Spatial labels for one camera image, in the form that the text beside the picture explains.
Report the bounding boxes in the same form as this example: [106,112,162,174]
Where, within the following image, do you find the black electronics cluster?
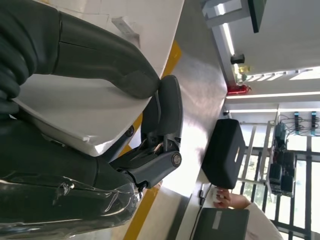
[269,122,297,196]

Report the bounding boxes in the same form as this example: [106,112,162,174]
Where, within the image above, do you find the small black device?
[230,53,245,65]

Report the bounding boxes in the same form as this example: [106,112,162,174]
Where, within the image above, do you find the black metal frame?
[232,122,320,240]

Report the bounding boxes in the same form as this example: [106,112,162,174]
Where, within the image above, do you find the black rectangular device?
[202,118,246,190]

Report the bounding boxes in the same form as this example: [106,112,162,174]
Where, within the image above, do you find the dark grey laptop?
[193,207,251,240]

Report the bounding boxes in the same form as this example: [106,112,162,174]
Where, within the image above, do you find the black desk cable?
[189,183,212,240]

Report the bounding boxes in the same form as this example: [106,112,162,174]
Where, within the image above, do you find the steel table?
[75,0,228,240]

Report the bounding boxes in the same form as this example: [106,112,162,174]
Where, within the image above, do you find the red object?
[226,84,252,95]

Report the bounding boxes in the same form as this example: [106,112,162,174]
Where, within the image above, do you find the white office desk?
[174,172,218,240]

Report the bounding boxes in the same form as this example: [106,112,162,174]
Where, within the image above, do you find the person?
[214,188,285,240]

